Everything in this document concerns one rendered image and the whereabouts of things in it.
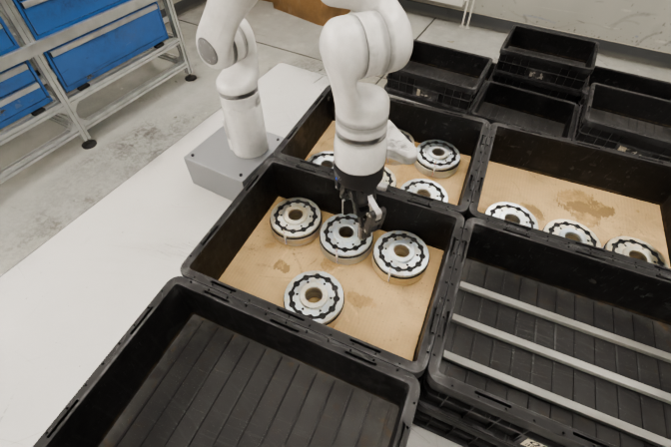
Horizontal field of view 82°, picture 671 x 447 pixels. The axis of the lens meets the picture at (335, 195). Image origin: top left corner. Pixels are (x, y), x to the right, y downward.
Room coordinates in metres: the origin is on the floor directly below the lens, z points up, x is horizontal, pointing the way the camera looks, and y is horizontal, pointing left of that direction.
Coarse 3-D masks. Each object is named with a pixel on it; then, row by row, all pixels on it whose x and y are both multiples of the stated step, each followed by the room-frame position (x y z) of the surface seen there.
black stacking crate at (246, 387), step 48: (144, 336) 0.23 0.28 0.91; (192, 336) 0.26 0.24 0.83; (240, 336) 0.26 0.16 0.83; (288, 336) 0.23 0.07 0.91; (144, 384) 0.19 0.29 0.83; (192, 384) 0.19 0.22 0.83; (240, 384) 0.19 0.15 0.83; (288, 384) 0.19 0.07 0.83; (336, 384) 0.19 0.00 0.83; (384, 384) 0.17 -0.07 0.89; (96, 432) 0.12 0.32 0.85; (144, 432) 0.13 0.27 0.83; (192, 432) 0.13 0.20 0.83; (240, 432) 0.13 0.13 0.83; (288, 432) 0.12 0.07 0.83; (336, 432) 0.12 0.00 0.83; (384, 432) 0.13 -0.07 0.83
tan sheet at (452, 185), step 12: (324, 144) 0.75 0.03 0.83; (468, 156) 0.71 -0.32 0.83; (396, 168) 0.67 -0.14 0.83; (408, 168) 0.67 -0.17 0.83; (396, 180) 0.63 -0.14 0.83; (408, 180) 0.63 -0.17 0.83; (432, 180) 0.63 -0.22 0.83; (444, 180) 0.63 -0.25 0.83; (456, 180) 0.63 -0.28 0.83; (456, 192) 0.59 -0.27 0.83; (456, 204) 0.55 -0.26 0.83
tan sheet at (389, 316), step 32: (256, 256) 0.42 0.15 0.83; (288, 256) 0.42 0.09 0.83; (320, 256) 0.42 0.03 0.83; (256, 288) 0.35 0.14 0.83; (352, 288) 0.35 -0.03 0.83; (384, 288) 0.35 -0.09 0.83; (416, 288) 0.35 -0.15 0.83; (352, 320) 0.29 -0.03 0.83; (384, 320) 0.29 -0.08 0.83; (416, 320) 0.29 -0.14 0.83
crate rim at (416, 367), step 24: (264, 168) 0.56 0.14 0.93; (288, 168) 0.57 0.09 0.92; (384, 192) 0.50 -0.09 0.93; (456, 216) 0.44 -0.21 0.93; (456, 240) 0.38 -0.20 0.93; (192, 264) 0.34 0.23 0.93; (216, 288) 0.29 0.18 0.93; (288, 312) 0.26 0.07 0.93; (432, 312) 0.26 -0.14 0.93; (336, 336) 0.22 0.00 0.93; (432, 336) 0.22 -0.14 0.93; (384, 360) 0.19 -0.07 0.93; (408, 360) 0.19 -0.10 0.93
